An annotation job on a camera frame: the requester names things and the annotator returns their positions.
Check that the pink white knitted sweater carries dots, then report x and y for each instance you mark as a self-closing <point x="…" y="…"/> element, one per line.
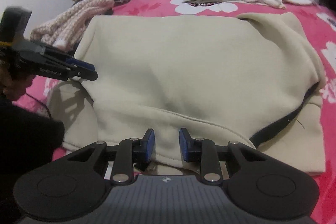
<point x="64" y="31"/>

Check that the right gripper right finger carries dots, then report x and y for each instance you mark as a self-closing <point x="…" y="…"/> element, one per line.
<point x="202" y="152"/>

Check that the cream beige hoodie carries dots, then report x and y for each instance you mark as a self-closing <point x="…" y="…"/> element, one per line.
<point x="254" y="79"/>

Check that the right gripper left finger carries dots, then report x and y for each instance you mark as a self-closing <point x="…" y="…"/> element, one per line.
<point x="130" y="152"/>

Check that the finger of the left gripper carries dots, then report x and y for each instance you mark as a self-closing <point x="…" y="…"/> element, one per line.
<point x="79" y="63"/>
<point x="87" y="75"/>

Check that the pink floral blanket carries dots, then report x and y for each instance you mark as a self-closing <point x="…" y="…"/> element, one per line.
<point x="157" y="3"/>

